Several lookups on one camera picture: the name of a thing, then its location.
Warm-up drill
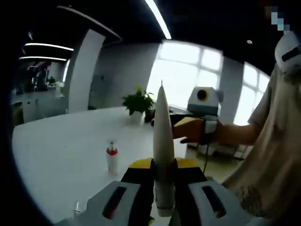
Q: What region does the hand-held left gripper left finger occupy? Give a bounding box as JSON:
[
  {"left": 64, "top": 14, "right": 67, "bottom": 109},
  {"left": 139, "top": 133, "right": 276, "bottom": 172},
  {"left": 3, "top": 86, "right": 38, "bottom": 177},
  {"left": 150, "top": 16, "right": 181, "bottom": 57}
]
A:
[{"left": 55, "top": 157, "right": 156, "bottom": 226}]

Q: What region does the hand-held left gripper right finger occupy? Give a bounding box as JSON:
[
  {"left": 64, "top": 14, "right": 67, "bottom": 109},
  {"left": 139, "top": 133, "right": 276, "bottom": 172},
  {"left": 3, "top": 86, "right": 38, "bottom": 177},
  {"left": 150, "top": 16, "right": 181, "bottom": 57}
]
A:
[{"left": 169, "top": 157, "right": 256, "bottom": 226}]

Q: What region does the large white skincare tube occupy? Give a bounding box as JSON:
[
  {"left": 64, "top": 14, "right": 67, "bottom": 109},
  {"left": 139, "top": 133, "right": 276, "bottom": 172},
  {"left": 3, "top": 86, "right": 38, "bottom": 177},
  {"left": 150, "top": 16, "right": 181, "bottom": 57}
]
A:
[{"left": 152, "top": 79, "right": 176, "bottom": 218}]

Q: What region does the white red-band skincare bottle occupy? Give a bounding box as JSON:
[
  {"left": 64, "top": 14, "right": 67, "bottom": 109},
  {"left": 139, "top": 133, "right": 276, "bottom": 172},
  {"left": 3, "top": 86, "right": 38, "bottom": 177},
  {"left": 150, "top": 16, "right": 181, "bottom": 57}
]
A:
[{"left": 105, "top": 138, "right": 119, "bottom": 177}]

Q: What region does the person's right hand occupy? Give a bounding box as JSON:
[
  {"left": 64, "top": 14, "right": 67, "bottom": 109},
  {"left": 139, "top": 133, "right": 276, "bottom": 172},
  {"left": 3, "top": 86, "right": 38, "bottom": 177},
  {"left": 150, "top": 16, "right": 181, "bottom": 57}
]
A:
[{"left": 180, "top": 120, "right": 226, "bottom": 146}]

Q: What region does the dark red pot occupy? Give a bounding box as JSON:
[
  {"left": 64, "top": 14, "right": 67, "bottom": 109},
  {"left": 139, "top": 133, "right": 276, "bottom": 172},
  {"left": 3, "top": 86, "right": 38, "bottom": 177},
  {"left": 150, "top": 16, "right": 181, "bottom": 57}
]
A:
[{"left": 144, "top": 110, "right": 155, "bottom": 123}]

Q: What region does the bright window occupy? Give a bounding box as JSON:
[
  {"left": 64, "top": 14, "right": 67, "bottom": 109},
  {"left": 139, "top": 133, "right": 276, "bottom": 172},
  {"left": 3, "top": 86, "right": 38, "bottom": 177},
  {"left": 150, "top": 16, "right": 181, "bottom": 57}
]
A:
[{"left": 147, "top": 39, "right": 271, "bottom": 127}]

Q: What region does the potted green plant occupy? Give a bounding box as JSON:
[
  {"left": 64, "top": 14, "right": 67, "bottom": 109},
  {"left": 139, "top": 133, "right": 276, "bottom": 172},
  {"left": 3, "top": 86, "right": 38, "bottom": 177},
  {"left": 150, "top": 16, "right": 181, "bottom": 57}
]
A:
[{"left": 121, "top": 85, "right": 155, "bottom": 125}]

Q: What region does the white worn device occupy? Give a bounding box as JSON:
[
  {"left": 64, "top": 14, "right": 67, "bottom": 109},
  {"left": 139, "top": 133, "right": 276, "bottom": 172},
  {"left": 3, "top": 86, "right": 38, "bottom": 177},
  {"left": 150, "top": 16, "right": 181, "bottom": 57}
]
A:
[{"left": 274, "top": 30, "right": 301, "bottom": 74}]

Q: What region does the white counter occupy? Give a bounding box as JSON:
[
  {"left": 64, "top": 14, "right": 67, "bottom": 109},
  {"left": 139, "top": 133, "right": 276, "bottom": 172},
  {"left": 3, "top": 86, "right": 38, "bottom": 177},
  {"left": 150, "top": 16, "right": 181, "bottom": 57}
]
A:
[{"left": 10, "top": 88, "right": 69, "bottom": 124}]

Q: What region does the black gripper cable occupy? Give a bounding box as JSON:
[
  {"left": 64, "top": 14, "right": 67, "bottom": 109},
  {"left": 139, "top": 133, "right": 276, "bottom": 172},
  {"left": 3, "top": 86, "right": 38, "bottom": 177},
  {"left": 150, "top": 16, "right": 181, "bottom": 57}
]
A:
[{"left": 202, "top": 142, "right": 210, "bottom": 176}]

